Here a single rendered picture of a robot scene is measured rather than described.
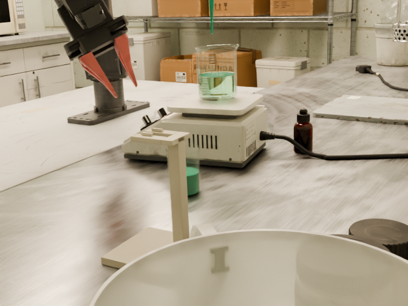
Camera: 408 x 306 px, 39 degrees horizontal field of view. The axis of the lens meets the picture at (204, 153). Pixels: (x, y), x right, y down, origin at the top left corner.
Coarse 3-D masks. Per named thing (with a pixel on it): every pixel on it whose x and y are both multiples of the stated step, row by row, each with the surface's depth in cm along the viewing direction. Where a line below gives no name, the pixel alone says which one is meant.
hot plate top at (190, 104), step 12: (192, 96) 91; (240, 96) 89; (252, 96) 89; (168, 108) 84; (180, 108) 83; (192, 108) 82; (204, 108) 82; (216, 108) 81; (228, 108) 81; (240, 108) 81
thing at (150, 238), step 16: (176, 144) 51; (176, 160) 52; (176, 176) 52; (176, 192) 53; (176, 208) 53; (176, 224) 54; (128, 240) 58; (144, 240) 58; (160, 240) 58; (176, 240) 54; (112, 256) 55; (128, 256) 55
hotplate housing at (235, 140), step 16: (256, 112) 87; (160, 128) 85; (176, 128) 84; (192, 128) 83; (208, 128) 82; (224, 128) 81; (240, 128) 80; (256, 128) 86; (128, 144) 87; (144, 144) 86; (160, 144) 85; (208, 144) 82; (224, 144) 81; (240, 144) 81; (256, 144) 86; (160, 160) 86; (208, 160) 84; (224, 160) 82; (240, 160) 81
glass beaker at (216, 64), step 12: (204, 48) 88; (216, 48) 88; (228, 48) 83; (204, 60) 84; (216, 60) 83; (228, 60) 83; (204, 72) 84; (216, 72) 83; (228, 72) 84; (204, 84) 85; (216, 84) 84; (228, 84) 84; (204, 96) 85; (216, 96) 84; (228, 96) 85
